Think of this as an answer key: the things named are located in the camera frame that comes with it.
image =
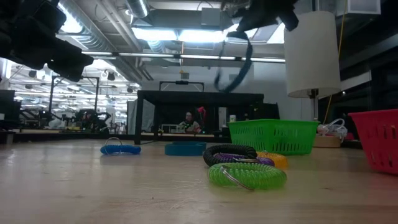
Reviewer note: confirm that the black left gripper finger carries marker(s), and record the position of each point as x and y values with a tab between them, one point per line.
71	62

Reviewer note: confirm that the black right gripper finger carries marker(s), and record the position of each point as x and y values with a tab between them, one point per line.
252	26

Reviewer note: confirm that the blue coil wristband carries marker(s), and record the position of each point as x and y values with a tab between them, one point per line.
124	150

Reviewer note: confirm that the green plastic basket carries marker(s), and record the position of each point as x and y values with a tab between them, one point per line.
273	137

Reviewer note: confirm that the black coil wristband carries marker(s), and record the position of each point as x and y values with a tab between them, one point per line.
230	148

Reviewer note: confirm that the purple coil wristband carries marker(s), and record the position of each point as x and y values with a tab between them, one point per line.
264	161

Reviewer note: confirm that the orange coil wristband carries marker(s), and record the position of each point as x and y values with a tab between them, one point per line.
280	160

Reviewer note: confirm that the green coil wristband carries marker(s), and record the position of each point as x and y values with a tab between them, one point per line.
264	175

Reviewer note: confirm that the red plastic basket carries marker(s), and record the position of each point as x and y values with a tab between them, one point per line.
377	140

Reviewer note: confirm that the white shade table lamp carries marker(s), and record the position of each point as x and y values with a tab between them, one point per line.
311	53

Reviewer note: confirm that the background robot station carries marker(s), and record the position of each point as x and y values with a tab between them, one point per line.
90	116

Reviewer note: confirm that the black background monitor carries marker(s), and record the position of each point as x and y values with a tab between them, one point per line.
7	109

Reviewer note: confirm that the white cup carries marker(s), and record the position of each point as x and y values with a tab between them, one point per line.
233	119

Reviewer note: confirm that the red background object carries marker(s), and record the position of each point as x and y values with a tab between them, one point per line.
201	112

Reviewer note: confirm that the person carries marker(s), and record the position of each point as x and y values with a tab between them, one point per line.
189	123

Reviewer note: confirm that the white plastic bag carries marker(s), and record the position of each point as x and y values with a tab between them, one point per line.
334	129

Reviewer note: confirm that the black background camera stand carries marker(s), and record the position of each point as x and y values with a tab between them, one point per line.
182	82

